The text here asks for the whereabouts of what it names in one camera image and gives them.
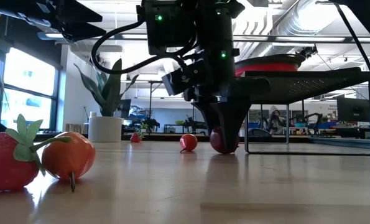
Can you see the black round ceiling spotlight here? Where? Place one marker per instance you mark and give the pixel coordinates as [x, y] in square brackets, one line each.
[96, 60]

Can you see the small black monitor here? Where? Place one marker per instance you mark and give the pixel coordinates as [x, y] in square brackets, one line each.
[124, 108]

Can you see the red collapsible colander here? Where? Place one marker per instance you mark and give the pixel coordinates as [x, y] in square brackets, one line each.
[265, 67]

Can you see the black overhead light bar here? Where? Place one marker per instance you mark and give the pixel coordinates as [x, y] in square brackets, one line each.
[312, 39]

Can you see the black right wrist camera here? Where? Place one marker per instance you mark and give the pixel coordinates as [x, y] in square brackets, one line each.
[180, 81]

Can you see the black perforated metal stand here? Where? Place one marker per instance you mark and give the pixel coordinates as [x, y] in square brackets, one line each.
[312, 87]

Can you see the silver air duct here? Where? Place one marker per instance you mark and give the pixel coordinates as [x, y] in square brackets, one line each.
[296, 21]

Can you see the black background robot arm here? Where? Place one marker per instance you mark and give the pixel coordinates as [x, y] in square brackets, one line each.
[310, 116]

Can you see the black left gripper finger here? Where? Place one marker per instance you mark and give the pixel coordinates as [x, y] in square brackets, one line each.
[79, 11]
[85, 31]

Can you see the small white bottle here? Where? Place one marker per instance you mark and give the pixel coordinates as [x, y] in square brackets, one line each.
[93, 114]

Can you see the black office chair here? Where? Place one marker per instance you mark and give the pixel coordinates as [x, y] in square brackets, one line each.
[259, 132]

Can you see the white plant pot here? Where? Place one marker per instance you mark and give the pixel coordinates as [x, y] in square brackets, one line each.
[105, 129]

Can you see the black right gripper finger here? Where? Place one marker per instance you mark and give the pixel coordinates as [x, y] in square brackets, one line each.
[231, 124]
[205, 116]

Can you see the large black monitor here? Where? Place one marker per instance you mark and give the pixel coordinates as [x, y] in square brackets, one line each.
[354, 109]

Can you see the green snake plant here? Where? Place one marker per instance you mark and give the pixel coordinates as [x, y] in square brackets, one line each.
[111, 90]

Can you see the red toy strawberry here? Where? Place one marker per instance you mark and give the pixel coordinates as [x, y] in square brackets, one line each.
[4, 165]
[135, 137]

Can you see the small background potted plant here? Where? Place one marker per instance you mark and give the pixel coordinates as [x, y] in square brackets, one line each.
[149, 124]

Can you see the person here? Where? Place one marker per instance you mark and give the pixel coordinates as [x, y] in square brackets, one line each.
[276, 119]

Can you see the black metal frame table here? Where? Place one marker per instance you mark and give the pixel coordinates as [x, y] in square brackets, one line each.
[150, 99]

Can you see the red orange toy fruit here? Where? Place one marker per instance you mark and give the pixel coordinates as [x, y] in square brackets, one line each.
[188, 142]

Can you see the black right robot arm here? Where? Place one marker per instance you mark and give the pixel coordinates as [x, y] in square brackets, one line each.
[215, 28]

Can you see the red apple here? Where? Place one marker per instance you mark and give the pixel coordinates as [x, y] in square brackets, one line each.
[216, 141]

